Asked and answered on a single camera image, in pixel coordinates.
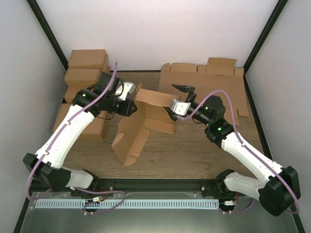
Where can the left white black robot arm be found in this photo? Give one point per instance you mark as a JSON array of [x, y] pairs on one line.
[[109, 94]]

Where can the stack of flat cardboard blanks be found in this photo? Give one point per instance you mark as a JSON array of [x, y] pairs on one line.
[[218, 73]]

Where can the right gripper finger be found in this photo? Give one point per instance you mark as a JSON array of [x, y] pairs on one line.
[[184, 88], [173, 116]]

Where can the left black corner post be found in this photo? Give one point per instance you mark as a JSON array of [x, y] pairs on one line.
[[35, 8]]

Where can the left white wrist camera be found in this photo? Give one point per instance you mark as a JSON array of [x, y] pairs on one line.
[[125, 89]]

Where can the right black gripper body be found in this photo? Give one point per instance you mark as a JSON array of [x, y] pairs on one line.
[[191, 96]]

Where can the black aluminium frame rail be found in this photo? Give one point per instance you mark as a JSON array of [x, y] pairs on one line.
[[155, 185]]

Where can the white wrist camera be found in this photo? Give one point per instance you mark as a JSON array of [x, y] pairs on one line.
[[125, 89], [179, 108]]

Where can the light blue slotted cable duct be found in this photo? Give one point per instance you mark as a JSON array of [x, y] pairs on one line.
[[129, 204]]

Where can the large front folded cardboard box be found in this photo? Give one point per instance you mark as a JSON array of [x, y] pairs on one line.
[[95, 130]]

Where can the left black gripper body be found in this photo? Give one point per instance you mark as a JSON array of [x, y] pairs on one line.
[[121, 110]]

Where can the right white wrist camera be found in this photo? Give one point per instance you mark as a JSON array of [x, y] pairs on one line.
[[179, 108]]

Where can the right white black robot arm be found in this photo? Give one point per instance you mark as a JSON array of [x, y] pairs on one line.
[[274, 186]]

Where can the right black corner post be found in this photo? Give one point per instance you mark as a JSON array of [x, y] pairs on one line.
[[276, 12]]

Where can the black corner post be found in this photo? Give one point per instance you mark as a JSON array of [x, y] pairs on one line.
[[35, 8], [276, 12]]

